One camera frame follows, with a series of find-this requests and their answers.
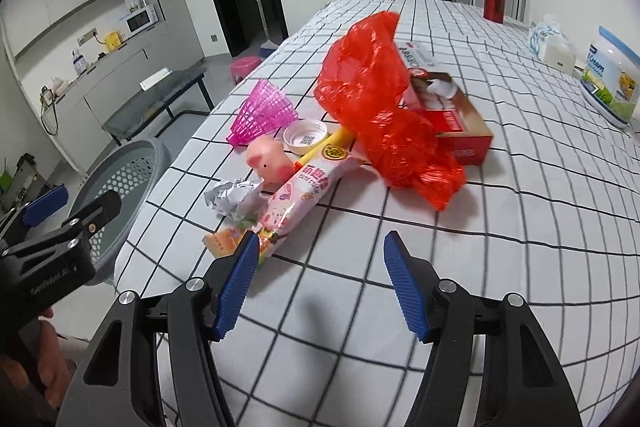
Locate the pink pig toy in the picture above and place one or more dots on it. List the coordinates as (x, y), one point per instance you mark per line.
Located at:
(265, 159)

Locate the yellow box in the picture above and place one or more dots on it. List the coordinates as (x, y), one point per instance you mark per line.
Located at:
(113, 42)

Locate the pink snack packet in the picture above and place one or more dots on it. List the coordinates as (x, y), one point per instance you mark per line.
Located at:
(295, 202)

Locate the white flat box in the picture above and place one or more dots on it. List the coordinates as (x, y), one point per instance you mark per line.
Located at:
(155, 79)

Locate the shoe rack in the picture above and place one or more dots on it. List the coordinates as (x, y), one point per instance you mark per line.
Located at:
(22, 172)

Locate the white jar lid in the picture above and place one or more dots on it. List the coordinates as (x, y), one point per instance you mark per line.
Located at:
(305, 139)

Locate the orange snack wrapper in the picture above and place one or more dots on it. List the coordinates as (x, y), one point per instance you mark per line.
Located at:
(222, 241)

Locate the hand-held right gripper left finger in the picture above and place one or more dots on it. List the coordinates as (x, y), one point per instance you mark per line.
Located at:
(240, 282)

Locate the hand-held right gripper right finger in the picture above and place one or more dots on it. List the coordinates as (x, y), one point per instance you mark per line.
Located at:
(402, 287)

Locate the broom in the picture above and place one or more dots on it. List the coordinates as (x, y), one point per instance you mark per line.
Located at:
(267, 47)

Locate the grey perforated basket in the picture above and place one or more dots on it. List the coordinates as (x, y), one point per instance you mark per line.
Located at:
(135, 167)

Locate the grey wall cabinet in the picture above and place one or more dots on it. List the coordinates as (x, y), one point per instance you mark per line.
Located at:
(100, 82)

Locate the clear plastic jug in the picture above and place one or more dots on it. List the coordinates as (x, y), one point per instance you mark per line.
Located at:
(79, 63)

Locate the red plastic bag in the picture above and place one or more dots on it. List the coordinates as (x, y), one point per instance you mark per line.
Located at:
(370, 97)

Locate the pink plastic shuttlecock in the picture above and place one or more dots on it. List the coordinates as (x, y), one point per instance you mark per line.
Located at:
(260, 112)

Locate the red cardboard box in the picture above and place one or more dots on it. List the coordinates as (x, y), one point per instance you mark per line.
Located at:
(465, 127)

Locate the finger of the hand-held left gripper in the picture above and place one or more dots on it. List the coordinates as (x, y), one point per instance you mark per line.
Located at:
(100, 207)
(47, 204)

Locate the yellow candy wrapper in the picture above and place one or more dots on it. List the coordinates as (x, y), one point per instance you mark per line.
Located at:
(325, 149)

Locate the pink plastic stool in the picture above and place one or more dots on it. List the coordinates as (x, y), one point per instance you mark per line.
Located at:
(245, 66)

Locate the white plastic bag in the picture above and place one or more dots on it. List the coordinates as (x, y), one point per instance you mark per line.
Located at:
(61, 86)

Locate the white microwave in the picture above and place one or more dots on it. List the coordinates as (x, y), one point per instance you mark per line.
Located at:
(140, 19)

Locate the glass coffee table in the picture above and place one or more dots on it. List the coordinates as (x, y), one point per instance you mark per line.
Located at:
(150, 102)

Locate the wet wipes tub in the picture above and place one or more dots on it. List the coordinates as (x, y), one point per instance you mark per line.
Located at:
(612, 77)

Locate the checked white tablecloth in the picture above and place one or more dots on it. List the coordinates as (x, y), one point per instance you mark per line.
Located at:
(500, 232)

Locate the person's left hand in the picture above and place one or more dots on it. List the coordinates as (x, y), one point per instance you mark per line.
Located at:
(52, 357)

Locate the silver wrapper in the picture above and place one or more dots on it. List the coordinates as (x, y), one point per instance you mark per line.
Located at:
(227, 197)

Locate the white tissue pack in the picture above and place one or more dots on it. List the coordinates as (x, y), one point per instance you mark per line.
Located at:
(552, 47)

